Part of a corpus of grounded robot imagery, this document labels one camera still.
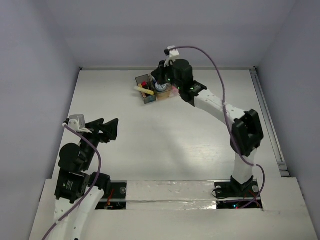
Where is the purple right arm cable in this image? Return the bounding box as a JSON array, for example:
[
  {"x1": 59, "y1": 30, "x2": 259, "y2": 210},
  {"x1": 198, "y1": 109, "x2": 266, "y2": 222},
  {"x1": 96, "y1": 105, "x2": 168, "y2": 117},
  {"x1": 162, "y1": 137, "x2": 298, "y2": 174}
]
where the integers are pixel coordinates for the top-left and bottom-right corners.
[{"x1": 178, "y1": 46, "x2": 266, "y2": 210}]

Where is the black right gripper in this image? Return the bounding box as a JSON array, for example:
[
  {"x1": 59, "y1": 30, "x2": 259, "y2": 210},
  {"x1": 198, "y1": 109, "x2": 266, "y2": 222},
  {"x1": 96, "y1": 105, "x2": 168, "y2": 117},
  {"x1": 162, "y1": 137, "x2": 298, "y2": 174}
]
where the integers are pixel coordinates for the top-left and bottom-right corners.
[{"x1": 151, "y1": 59, "x2": 183, "y2": 91}]

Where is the white foam front board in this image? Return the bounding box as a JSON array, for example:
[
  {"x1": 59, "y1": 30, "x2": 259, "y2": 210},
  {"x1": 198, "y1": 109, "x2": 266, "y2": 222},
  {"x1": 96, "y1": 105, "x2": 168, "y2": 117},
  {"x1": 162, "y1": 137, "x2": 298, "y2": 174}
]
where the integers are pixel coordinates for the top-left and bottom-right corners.
[{"x1": 28, "y1": 177, "x2": 313, "y2": 240}]

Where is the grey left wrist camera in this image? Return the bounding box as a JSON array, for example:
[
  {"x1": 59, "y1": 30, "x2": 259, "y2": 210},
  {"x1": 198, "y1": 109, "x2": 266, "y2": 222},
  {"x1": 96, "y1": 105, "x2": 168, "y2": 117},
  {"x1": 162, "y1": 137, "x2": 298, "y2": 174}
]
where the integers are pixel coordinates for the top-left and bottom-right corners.
[{"x1": 62, "y1": 114, "x2": 87, "y2": 132}]

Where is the blue white round jar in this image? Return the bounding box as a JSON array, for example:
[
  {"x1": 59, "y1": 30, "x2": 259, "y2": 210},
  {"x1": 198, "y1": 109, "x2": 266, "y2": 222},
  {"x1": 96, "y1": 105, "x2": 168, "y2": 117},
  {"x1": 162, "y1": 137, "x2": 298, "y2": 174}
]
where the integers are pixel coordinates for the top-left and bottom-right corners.
[{"x1": 154, "y1": 82, "x2": 168, "y2": 93}]

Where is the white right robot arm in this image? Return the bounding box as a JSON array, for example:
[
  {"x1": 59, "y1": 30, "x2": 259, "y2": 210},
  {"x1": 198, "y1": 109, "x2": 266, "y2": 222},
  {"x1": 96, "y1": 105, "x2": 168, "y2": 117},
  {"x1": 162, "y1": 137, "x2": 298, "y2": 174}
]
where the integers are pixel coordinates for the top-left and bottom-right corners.
[{"x1": 162, "y1": 59, "x2": 264, "y2": 199}]

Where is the yellow highlighter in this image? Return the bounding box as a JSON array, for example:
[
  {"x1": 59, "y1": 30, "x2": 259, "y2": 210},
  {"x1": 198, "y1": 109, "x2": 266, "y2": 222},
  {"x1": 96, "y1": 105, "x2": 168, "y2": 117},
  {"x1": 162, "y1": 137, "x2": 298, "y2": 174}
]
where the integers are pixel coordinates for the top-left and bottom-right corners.
[{"x1": 134, "y1": 86, "x2": 155, "y2": 96}]

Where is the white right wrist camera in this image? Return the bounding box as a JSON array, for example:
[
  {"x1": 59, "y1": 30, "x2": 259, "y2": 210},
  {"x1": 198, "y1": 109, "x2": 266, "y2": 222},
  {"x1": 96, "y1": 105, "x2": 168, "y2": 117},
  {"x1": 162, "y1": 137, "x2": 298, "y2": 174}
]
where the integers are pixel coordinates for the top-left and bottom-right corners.
[{"x1": 164, "y1": 46, "x2": 180, "y2": 62}]

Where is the metal rail right side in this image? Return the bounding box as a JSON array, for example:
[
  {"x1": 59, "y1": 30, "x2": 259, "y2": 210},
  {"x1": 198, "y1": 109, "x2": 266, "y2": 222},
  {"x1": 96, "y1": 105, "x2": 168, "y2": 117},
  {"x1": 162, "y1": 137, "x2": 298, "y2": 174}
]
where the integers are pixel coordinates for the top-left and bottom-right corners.
[{"x1": 249, "y1": 69, "x2": 291, "y2": 178}]

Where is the orange pink highlighter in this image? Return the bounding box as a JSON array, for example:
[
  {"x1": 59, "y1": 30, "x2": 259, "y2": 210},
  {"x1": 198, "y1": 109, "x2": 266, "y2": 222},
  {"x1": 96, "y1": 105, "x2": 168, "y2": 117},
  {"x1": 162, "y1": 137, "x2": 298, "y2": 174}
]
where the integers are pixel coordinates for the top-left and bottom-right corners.
[{"x1": 138, "y1": 83, "x2": 147, "y2": 98}]

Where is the clear plastic bin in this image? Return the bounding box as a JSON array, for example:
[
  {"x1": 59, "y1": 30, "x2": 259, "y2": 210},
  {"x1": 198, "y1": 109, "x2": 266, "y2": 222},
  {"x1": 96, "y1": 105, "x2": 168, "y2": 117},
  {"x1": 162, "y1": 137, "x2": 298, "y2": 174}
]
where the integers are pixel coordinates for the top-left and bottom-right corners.
[{"x1": 169, "y1": 87, "x2": 179, "y2": 98}]

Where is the black pink highlighter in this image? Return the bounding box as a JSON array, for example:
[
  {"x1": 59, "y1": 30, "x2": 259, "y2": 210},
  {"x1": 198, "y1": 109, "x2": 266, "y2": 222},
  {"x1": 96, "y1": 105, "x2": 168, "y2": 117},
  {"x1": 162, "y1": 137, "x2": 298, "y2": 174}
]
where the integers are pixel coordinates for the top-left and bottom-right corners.
[{"x1": 141, "y1": 81, "x2": 152, "y2": 91}]

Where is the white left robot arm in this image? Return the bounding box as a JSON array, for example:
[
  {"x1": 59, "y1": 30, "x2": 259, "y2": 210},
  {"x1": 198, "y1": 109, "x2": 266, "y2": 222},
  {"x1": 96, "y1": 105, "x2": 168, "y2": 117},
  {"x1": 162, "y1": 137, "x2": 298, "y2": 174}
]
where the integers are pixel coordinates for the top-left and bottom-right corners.
[{"x1": 43, "y1": 114, "x2": 119, "y2": 240}]

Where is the smoky grey plastic bin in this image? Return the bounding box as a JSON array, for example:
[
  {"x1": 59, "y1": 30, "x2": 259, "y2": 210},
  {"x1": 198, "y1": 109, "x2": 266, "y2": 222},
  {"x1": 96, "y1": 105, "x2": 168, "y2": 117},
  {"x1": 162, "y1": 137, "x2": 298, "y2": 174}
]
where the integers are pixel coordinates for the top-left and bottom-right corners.
[{"x1": 135, "y1": 74, "x2": 157, "y2": 104}]

